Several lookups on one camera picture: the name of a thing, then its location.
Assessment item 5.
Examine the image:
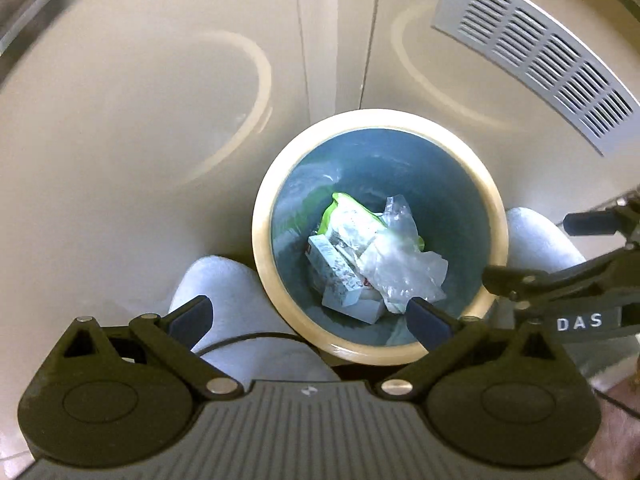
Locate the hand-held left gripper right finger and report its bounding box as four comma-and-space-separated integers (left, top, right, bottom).
375, 297, 572, 402

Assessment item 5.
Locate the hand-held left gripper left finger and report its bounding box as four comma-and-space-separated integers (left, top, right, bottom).
55, 296, 246, 401

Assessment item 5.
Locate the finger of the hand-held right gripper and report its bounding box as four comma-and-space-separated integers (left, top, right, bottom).
564, 199, 640, 238
482, 245, 640, 311

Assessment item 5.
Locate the clear plastic bag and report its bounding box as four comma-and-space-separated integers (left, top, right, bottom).
357, 195, 448, 315

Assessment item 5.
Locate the plain white carton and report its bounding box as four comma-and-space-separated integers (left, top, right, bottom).
321, 285, 388, 325

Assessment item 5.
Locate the white printed carton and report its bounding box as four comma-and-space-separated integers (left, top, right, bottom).
306, 234, 368, 307

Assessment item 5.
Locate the blue bin cream rim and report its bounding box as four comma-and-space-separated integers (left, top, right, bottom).
251, 109, 510, 366

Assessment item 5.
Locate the silver vent grille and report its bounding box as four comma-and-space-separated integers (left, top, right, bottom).
431, 0, 640, 157

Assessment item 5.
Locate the beige cabinet door with vent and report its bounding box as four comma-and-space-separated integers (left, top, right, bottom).
360, 0, 640, 241

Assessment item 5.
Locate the black cable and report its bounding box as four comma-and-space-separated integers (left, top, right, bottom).
197, 332, 306, 359

